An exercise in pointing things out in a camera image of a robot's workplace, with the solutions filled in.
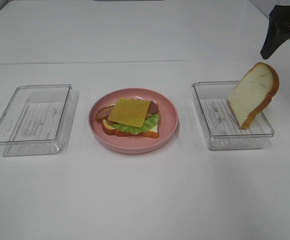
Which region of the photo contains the clear right plastic tray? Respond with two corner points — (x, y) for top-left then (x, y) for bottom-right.
(192, 81), (275, 151)

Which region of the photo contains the clear plastic tray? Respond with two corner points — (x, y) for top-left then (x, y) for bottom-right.
(192, 81), (275, 151)
(0, 84), (75, 157)

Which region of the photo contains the white bread slice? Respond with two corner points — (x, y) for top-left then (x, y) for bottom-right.
(98, 102), (160, 139)

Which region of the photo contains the pale pink bacon strip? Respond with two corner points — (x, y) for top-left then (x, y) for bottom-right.
(95, 105), (114, 121)

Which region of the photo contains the green lettuce leaf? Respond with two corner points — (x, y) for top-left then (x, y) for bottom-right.
(107, 112), (160, 136)

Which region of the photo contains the yellow cheese slice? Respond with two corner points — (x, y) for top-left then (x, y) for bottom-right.
(108, 98), (145, 128)

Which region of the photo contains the clear left plastic tray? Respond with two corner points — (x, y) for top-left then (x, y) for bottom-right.
(0, 84), (75, 157)

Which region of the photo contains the dark brown bacon strip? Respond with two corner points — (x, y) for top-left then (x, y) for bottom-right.
(132, 99), (159, 119)

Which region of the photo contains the pink round plate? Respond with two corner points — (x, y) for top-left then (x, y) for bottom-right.
(89, 88), (179, 154)

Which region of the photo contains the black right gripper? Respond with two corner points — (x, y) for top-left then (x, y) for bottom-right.
(260, 5), (290, 60)

